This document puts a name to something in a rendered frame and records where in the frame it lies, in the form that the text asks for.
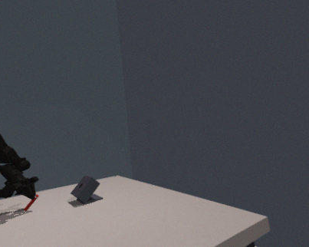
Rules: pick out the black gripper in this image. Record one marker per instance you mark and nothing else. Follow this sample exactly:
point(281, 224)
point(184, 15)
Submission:
point(23, 186)

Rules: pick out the dark grey panel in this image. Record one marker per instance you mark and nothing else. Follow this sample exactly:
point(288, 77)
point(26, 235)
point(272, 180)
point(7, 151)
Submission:
point(84, 190)

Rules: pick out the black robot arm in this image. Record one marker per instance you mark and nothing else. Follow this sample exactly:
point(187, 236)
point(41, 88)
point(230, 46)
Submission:
point(14, 163)

